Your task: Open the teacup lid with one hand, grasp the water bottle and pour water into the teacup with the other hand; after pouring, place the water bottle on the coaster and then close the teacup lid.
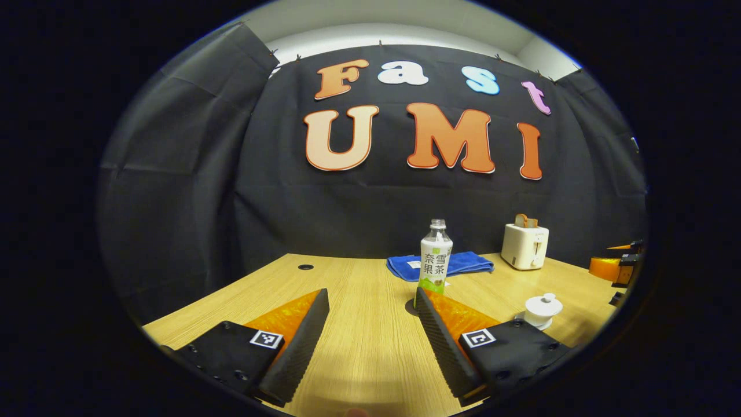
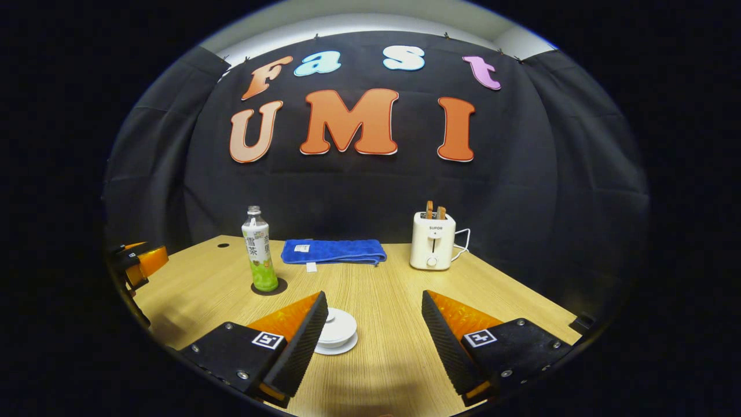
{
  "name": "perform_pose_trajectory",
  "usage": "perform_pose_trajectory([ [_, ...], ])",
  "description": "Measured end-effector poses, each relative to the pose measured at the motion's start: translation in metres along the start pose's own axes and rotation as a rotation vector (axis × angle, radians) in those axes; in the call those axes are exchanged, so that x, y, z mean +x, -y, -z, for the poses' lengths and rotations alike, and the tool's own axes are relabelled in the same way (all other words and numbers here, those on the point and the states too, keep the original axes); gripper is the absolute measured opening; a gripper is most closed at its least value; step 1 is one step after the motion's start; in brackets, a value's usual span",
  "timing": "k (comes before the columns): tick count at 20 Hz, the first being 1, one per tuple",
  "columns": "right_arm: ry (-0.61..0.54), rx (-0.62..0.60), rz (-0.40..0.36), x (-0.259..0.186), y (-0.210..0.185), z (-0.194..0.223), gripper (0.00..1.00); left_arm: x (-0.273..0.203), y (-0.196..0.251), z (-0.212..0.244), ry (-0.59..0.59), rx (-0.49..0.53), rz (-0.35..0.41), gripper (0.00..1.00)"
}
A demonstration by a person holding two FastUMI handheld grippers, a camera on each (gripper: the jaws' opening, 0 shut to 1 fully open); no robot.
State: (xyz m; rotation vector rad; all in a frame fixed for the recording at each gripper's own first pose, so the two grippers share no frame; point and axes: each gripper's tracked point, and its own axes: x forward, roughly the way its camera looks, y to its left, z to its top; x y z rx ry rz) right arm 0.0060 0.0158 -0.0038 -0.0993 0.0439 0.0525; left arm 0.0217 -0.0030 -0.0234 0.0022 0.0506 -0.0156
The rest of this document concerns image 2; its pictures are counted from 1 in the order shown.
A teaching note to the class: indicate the clear green water bottle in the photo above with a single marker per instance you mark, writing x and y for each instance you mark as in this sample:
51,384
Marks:
259,255

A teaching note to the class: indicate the cream white toaster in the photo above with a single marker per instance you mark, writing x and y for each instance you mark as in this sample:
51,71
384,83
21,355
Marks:
432,243

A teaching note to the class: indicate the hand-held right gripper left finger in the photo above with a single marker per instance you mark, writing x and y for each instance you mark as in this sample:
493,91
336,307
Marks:
307,341

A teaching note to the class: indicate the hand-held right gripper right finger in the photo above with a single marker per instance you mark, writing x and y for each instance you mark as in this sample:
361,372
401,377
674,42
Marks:
444,341

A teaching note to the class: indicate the dark round coaster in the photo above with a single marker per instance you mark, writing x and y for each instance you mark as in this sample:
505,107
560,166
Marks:
282,286

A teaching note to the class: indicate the white saucer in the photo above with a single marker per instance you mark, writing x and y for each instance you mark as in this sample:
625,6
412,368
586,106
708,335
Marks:
347,350

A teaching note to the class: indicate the black table edge bracket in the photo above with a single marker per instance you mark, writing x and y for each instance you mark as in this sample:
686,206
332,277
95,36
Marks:
582,322

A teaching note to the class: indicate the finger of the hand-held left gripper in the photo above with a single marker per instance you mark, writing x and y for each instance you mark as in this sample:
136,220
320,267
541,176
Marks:
134,277
153,260

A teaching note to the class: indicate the blue folded towel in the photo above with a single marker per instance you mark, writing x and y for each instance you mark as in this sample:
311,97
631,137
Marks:
336,252

